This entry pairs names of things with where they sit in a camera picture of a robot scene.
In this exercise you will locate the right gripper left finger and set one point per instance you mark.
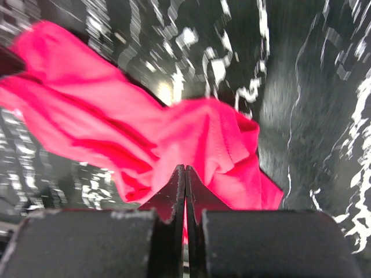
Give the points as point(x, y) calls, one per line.
point(166, 253)

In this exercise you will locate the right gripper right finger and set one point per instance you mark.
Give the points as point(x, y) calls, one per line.
point(198, 200)

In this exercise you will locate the magenta t shirt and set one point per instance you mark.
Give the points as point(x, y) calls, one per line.
point(80, 106)

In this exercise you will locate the black marble pattern mat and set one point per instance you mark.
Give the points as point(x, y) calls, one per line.
point(301, 69)

